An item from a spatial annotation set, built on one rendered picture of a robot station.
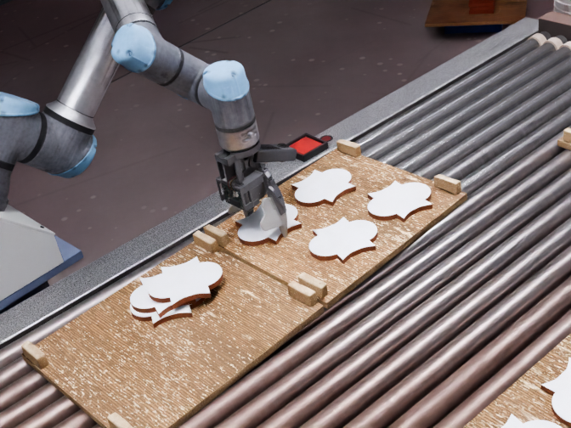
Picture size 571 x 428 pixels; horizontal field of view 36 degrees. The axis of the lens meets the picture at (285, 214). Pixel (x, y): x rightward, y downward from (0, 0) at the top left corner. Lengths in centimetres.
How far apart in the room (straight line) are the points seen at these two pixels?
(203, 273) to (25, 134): 51
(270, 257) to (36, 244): 51
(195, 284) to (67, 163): 50
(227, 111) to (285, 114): 264
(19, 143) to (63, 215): 196
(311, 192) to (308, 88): 261
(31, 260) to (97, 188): 208
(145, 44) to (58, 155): 47
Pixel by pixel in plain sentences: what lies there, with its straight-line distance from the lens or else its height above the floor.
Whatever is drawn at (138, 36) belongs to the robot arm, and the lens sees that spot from 152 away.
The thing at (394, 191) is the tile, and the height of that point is 95.
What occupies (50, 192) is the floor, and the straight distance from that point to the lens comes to 401.
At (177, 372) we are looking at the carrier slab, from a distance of 146.
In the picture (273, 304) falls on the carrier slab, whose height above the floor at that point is 94.
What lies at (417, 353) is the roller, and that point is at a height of 91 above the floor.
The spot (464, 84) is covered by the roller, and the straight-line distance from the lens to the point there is 222.
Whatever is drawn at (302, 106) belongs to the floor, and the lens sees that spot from 422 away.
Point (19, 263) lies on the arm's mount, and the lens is 186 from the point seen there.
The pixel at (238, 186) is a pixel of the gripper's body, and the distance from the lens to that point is 161.
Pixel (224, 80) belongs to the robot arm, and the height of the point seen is 129.
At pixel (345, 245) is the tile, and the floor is 95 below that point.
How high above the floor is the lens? 191
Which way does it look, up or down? 34 degrees down
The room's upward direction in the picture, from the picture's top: 10 degrees counter-clockwise
